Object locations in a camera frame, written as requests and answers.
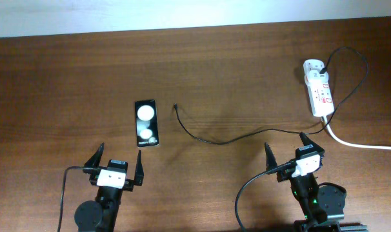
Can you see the white USB charger adapter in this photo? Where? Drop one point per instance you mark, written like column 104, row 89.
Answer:
column 314, row 77

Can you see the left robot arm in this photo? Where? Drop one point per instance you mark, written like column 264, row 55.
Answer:
column 100, row 214

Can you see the black smartphone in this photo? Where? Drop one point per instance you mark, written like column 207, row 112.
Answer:
column 146, row 123

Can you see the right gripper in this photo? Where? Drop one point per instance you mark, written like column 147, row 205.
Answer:
column 308, row 142

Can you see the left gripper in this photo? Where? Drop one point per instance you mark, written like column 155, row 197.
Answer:
column 139, row 173

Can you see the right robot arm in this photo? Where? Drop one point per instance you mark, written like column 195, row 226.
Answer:
column 322, row 204

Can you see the white power strip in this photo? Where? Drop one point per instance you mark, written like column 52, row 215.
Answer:
column 320, row 96

